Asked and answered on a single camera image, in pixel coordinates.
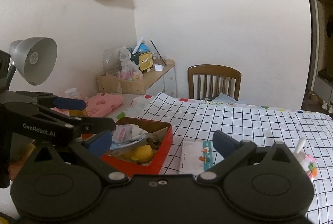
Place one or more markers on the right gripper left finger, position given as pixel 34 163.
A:
pixel 90 152

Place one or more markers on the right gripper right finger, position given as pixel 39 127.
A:
pixel 235 155

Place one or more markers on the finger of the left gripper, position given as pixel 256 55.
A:
pixel 53 101
pixel 91 124

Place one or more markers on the white soft cloth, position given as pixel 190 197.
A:
pixel 127 133

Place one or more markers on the blue white packet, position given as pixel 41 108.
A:
pixel 115 146

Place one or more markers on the pink folded cloth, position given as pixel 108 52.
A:
pixel 99 105

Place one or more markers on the white booklet with pictures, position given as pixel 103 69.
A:
pixel 197 157

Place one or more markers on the red storage box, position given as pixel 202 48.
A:
pixel 137 146

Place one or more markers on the grey desk lamp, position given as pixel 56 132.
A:
pixel 34 58

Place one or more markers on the cardboard box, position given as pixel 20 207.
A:
pixel 114 85

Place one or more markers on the blue cloth on chair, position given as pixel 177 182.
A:
pixel 223 98

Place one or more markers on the clear glass dome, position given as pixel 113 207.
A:
pixel 111 58

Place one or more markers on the plastic bag of items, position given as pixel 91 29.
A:
pixel 129 70

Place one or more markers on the wooden chair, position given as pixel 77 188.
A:
pixel 209 81

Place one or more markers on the white plush bunny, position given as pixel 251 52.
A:
pixel 308 162

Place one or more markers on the black grid white tablecloth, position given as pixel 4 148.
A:
pixel 194 120

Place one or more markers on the white drawer cabinet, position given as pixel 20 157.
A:
pixel 153 82

